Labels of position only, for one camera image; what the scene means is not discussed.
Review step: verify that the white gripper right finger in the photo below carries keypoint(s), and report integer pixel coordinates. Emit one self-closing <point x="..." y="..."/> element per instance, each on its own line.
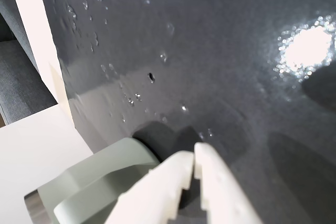
<point x="223" y="182"/>

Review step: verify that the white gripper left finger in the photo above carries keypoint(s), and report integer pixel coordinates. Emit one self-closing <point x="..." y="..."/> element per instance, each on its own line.
<point x="155" y="190"/>

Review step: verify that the sage green metal mug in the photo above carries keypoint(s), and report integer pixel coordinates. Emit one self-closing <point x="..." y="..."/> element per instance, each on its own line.
<point x="105" y="163"/>

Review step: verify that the dark glossy table mat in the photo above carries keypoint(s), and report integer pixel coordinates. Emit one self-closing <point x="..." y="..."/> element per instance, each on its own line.
<point x="210" y="51"/>

